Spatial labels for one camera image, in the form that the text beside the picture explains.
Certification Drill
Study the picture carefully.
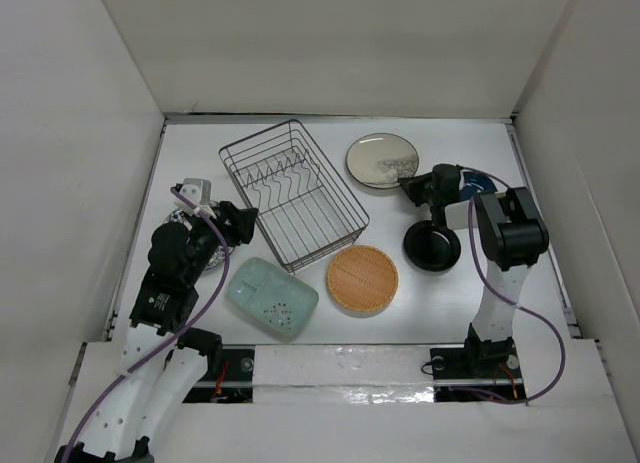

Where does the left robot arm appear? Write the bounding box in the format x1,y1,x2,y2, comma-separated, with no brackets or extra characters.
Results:
55,201,258,462

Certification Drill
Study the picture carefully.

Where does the light green rectangular plate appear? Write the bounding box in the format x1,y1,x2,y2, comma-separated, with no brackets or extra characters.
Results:
227,257,319,339

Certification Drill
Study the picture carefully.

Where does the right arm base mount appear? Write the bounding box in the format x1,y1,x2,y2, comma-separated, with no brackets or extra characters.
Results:
420,346,527,403

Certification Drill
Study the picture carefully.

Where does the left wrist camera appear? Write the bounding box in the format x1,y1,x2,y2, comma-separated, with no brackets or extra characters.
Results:
179,178,211,207

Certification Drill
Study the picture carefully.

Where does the woven bamboo round plate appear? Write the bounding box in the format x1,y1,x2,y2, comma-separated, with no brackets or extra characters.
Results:
327,245,399,314

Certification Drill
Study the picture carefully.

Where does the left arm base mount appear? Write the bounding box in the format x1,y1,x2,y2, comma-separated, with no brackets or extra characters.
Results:
183,346,255,404

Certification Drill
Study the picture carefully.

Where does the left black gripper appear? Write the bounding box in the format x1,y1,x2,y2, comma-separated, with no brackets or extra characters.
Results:
185,199,256,282

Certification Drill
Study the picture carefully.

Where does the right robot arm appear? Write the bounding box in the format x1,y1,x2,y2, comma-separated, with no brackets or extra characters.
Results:
398,164,549,378

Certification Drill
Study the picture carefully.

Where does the grey wire dish rack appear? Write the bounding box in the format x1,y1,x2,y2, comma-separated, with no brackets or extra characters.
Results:
219,119,370,273

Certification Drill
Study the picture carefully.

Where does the blue floral white plate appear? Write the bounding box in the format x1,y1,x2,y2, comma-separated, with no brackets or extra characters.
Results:
164,209,225,272

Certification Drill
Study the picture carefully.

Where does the beige plate with tree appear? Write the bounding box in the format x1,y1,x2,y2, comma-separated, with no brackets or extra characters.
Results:
345,133,420,189

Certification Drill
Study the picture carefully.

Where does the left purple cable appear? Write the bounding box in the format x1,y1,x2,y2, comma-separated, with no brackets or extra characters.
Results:
63,185,233,459

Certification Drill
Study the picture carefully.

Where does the dark blue leaf plate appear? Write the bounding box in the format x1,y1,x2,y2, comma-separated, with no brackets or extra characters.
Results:
460,170,497,201

